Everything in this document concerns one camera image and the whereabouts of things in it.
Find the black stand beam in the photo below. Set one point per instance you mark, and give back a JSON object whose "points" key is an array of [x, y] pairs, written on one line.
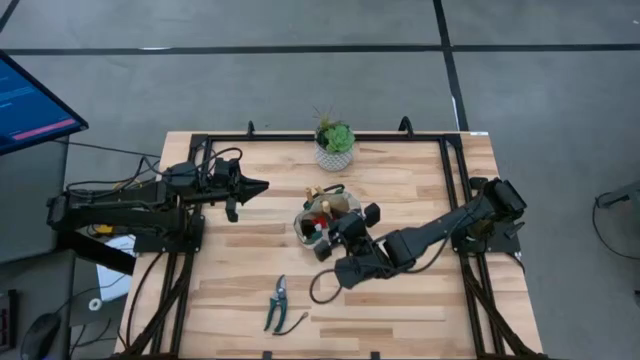
{"points": [[95, 252]]}

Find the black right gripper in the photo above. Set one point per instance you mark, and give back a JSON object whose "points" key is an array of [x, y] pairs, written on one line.
{"points": [[353, 227]]}

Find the succulent in white pot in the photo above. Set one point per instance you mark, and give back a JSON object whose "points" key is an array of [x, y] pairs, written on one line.
{"points": [[334, 157]]}

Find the white paper sheet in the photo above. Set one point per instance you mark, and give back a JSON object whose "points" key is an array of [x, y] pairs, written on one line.
{"points": [[112, 280]]}

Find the black computer mouse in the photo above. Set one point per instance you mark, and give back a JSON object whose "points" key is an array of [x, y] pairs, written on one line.
{"points": [[41, 336]]}

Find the red and white small item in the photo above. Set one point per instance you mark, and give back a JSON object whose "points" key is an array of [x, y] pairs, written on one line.
{"points": [[318, 225]]}

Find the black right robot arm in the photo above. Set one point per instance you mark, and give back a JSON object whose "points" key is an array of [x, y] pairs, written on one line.
{"points": [[430, 235]]}

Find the yellow connector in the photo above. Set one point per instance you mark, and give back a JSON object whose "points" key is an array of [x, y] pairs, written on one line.
{"points": [[103, 230]]}

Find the grey side desk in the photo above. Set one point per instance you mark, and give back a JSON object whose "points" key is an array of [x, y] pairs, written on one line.
{"points": [[25, 210]]}

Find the black frame bracket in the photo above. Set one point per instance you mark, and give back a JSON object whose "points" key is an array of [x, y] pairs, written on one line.
{"points": [[406, 126], [251, 130]]}

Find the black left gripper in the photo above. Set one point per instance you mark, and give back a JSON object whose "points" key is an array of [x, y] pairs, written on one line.
{"points": [[227, 180]]}

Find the blue-screen computer monitor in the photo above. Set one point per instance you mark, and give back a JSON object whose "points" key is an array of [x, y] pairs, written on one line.
{"points": [[30, 110]]}

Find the cream and green gardening bag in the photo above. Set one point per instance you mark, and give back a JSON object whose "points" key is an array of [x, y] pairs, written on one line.
{"points": [[298, 222]]}

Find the black aluminium table frame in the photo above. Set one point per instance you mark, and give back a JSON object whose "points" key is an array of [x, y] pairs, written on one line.
{"points": [[280, 137]]}

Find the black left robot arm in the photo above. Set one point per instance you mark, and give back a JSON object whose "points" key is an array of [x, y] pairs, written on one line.
{"points": [[115, 210]]}

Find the black keyboard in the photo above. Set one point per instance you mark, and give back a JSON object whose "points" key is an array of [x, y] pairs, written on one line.
{"points": [[7, 320]]}

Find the white tape roll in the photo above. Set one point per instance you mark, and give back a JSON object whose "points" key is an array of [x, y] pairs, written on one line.
{"points": [[95, 304]]}

